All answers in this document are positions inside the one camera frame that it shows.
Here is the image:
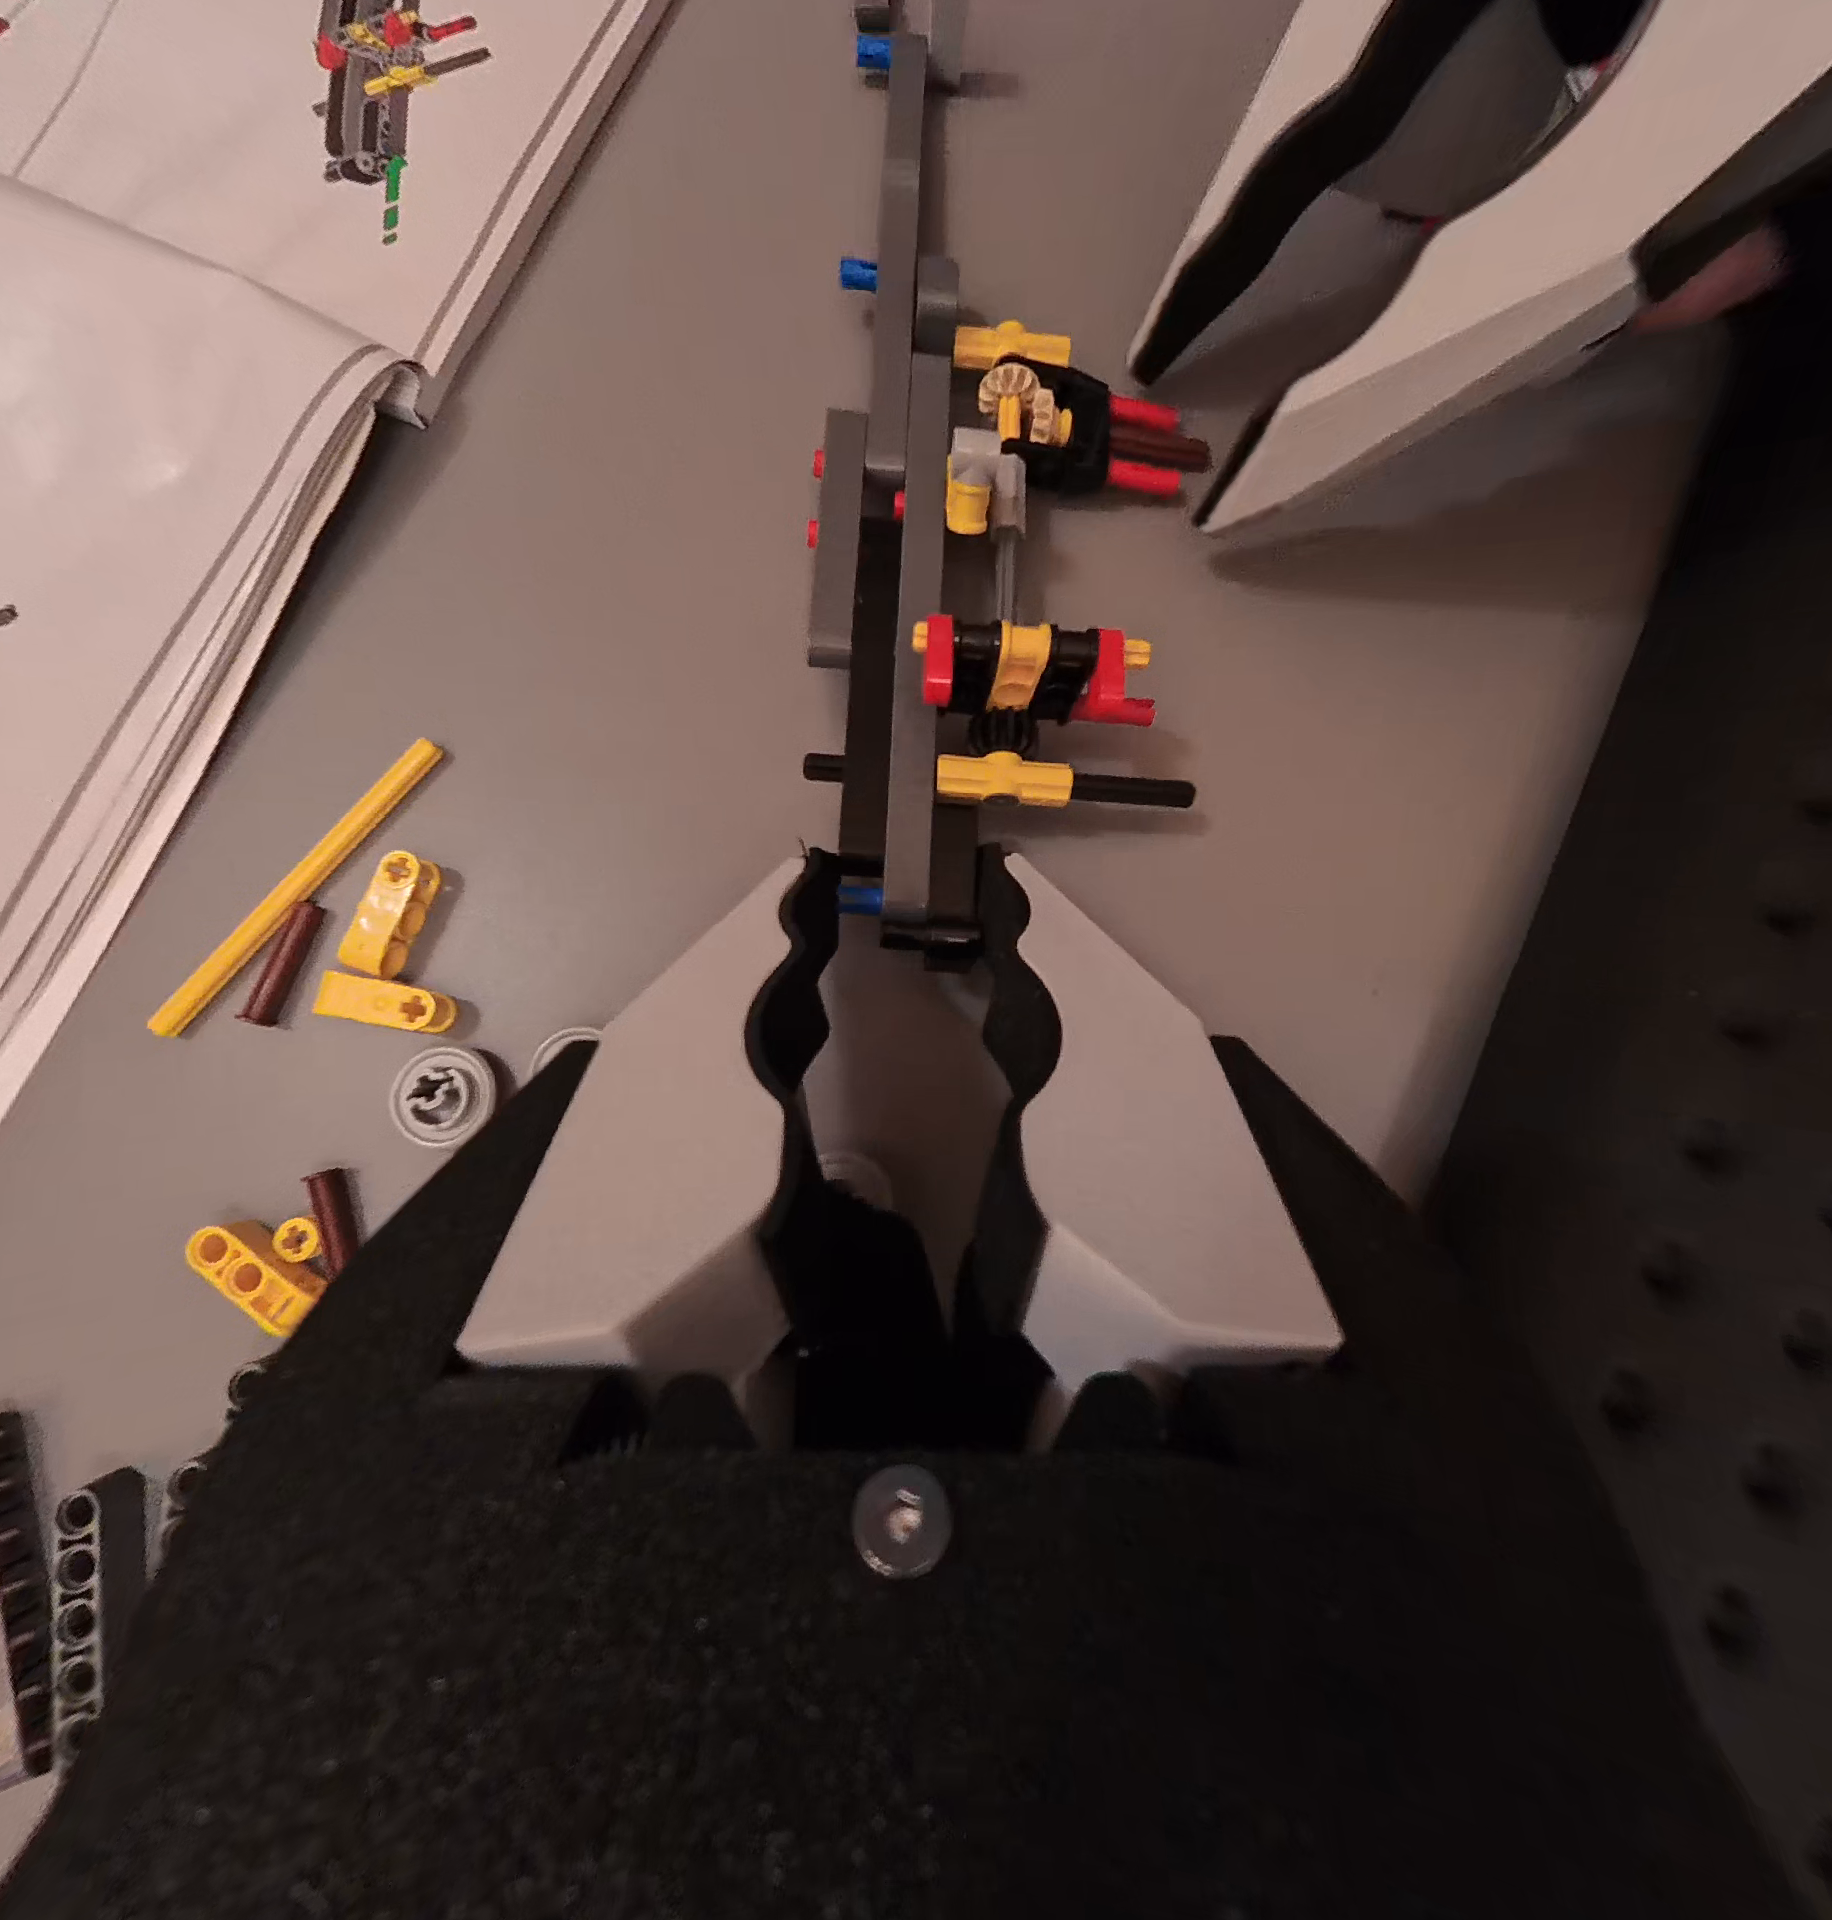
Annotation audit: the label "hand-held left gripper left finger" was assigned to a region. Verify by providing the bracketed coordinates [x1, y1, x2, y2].
[454, 851, 849, 1372]

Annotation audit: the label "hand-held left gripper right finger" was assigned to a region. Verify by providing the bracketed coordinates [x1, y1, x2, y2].
[975, 842, 1349, 1381]

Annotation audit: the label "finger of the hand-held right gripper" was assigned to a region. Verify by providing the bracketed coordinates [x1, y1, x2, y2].
[1124, 0, 1459, 389]
[1192, 0, 1832, 544]

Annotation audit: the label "grey lego beam assembly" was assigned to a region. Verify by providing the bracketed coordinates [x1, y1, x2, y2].
[801, 0, 1214, 974]

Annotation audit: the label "lego instruction booklet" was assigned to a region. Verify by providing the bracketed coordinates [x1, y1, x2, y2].
[0, 0, 680, 1187]

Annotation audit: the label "yellow lego axle connector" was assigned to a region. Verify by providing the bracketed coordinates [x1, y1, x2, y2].
[311, 970, 461, 1037]

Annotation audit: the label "yellow three-hole lego beam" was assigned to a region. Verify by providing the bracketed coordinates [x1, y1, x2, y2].
[185, 1218, 327, 1339]

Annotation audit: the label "long yellow lego axle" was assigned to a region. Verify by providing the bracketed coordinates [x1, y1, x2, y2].
[149, 737, 445, 1040]

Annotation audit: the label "person's right hand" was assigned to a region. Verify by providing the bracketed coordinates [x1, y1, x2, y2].
[1642, 240, 1797, 328]

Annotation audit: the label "yellow angled technic beams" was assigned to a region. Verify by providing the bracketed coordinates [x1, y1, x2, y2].
[336, 851, 444, 974]

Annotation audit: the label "black perforated panel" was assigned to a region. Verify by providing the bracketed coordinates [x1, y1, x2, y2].
[1418, 90, 1832, 1920]

